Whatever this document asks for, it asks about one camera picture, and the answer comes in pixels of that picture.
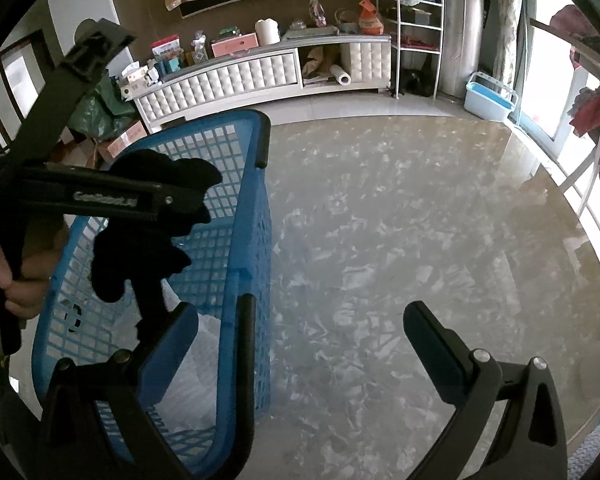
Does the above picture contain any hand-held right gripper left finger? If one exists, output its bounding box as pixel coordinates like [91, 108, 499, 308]
[35, 302, 202, 480]

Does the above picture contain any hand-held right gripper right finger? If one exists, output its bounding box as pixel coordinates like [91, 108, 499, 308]
[403, 301, 569, 480]

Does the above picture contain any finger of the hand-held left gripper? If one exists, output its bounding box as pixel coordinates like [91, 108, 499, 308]
[147, 186, 213, 237]

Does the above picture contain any clear plastic bag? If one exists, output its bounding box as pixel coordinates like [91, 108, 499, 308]
[162, 305, 223, 433]

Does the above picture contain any blue plastic laundry basket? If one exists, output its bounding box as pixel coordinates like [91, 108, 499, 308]
[32, 108, 272, 480]

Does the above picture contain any black cloth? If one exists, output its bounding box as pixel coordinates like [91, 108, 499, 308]
[91, 152, 224, 345]

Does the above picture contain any person's left hand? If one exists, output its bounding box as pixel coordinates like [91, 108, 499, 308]
[0, 225, 68, 321]

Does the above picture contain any cardboard box with pink print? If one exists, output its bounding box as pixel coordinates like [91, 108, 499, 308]
[95, 120, 149, 162]

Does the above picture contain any green plastic bag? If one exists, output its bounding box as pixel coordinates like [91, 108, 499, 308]
[67, 75, 139, 142]

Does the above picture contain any white tissue box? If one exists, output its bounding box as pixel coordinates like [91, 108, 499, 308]
[119, 65, 149, 99]

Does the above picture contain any white tufted TV cabinet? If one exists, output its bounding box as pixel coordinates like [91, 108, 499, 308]
[130, 35, 393, 126]

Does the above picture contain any red snack packet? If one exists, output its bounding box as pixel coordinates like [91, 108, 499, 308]
[151, 35, 184, 61]

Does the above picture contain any white canister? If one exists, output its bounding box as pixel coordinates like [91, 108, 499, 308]
[255, 19, 281, 46]

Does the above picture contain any brown paper bag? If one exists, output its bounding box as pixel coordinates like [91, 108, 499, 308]
[302, 45, 341, 79]

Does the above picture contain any grey-green tray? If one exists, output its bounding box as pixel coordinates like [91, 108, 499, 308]
[282, 27, 341, 41]

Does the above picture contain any small wicker basket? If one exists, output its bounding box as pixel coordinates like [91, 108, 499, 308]
[335, 9, 361, 34]

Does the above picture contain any blue mop bucket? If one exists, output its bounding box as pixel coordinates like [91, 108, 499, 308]
[464, 72, 519, 122]

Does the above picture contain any black bag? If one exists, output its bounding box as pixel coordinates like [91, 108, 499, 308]
[397, 67, 434, 97]

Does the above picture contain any orange bag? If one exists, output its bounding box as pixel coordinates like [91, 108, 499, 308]
[357, 0, 385, 36]

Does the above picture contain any red hanging garment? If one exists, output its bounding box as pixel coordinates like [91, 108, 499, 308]
[569, 85, 600, 137]

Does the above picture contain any white metal rack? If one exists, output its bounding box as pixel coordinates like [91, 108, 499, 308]
[374, 0, 446, 102]

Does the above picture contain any beige curtain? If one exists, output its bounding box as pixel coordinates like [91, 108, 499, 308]
[496, 0, 526, 98]

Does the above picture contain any pink hanging garment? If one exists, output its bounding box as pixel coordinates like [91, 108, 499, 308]
[550, 4, 600, 68]

